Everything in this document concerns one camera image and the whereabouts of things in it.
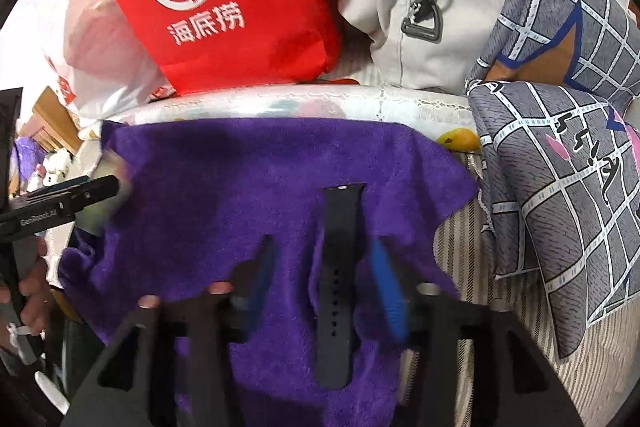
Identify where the red paper bag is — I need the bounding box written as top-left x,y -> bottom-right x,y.
89,0 -> 346,96

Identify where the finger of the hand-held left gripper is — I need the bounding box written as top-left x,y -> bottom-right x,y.
25,175 -> 122,214

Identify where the white floral cloth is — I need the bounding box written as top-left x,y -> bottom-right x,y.
80,82 -> 483,152

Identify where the purple towel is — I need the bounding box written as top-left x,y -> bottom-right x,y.
57,119 -> 481,427

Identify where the white plastic bag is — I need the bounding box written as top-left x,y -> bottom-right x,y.
30,0 -> 175,120

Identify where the person's left hand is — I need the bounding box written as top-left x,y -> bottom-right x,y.
0,237 -> 53,334

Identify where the purple plush toy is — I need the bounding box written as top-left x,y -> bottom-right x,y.
14,138 -> 37,184

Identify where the pile of white plush toys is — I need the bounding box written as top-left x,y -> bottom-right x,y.
29,151 -> 73,186

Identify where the black watch strap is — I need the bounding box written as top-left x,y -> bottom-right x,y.
315,183 -> 368,390

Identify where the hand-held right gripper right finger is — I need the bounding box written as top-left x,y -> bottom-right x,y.
370,237 -> 586,427

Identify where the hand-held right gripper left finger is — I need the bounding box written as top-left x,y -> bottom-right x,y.
62,234 -> 277,427

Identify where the wooden headboard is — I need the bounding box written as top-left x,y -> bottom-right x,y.
17,87 -> 83,155

